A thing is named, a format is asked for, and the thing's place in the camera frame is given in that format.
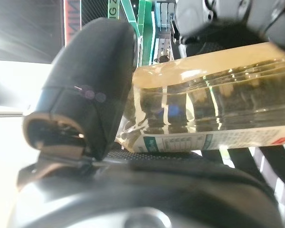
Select white banner red letters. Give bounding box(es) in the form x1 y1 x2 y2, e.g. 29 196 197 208
63 0 83 47

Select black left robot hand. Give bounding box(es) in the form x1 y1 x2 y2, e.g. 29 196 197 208
9 0 285 228

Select white banner green letters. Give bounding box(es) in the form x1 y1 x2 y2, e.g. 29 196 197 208
107 0 121 19

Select clear yellow tea bottle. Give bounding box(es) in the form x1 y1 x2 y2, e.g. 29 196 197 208
115 41 285 154

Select green metal frame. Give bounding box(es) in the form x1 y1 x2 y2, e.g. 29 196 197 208
120 0 157 67

